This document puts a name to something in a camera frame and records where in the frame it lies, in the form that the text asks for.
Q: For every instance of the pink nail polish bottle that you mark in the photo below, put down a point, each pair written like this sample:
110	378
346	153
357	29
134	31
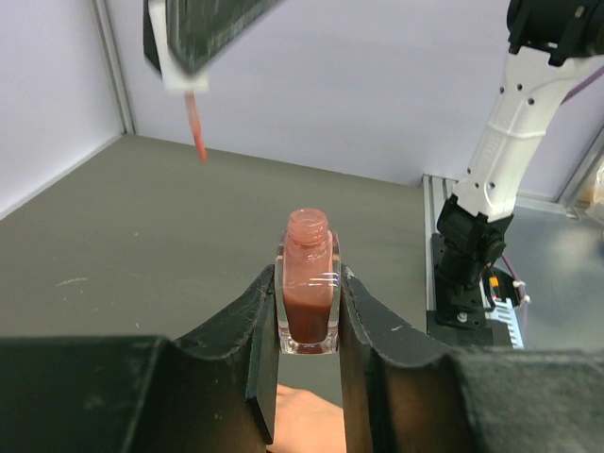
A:
308	283

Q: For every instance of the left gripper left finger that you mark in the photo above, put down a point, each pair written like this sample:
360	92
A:
211	390

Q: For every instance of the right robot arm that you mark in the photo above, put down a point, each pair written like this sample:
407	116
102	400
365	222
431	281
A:
551	45

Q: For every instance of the mannequin hand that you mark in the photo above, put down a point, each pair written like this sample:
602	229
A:
306	423

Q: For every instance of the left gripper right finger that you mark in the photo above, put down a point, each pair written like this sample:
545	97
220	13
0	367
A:
406	392

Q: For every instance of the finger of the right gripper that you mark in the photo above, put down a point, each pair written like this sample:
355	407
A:
199	30

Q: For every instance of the white nail polish cap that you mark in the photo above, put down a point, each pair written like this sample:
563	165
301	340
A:
174	79

